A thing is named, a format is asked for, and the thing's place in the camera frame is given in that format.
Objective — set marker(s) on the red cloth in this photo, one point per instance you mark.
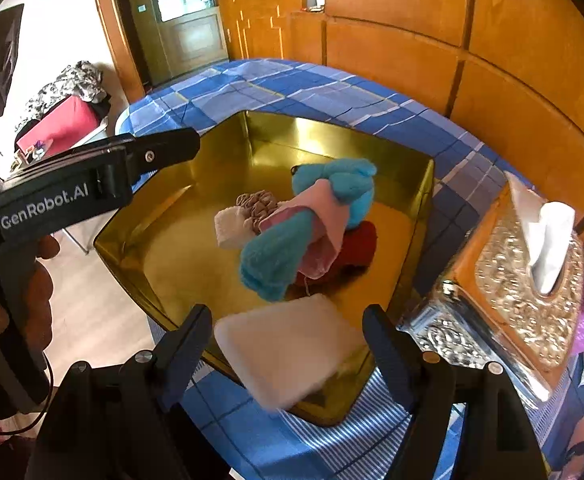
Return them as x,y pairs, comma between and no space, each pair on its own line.
356,255

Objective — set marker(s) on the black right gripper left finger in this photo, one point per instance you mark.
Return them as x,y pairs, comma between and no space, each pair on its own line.
126,421

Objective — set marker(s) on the person left hand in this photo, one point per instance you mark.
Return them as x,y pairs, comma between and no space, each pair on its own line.
25,315

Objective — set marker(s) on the wooden glass door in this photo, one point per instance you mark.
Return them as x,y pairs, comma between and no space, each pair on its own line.
171,38

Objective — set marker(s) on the blue plaid tablecloth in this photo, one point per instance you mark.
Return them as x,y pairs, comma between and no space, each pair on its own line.
468,173

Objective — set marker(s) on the orange wooden wardrobe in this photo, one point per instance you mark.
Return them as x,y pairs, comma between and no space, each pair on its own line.
511,72

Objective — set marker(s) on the white foam sponge block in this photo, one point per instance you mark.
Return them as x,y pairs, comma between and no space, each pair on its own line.
282,352

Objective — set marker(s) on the pink bag on floor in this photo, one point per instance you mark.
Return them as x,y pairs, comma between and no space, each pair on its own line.
64,125

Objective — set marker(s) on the blue and pink plush towel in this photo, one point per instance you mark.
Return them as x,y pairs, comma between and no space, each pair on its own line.
305,233

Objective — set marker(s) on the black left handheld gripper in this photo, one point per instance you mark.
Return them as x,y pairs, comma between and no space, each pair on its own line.
78,185

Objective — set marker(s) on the gold metal tray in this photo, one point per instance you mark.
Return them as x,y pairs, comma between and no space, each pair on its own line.
162,248

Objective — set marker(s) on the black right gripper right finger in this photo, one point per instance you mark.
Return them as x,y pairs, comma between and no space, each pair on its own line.
497,439

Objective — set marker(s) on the silver ornate tissue box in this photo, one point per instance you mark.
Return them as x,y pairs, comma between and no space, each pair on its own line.
511,294

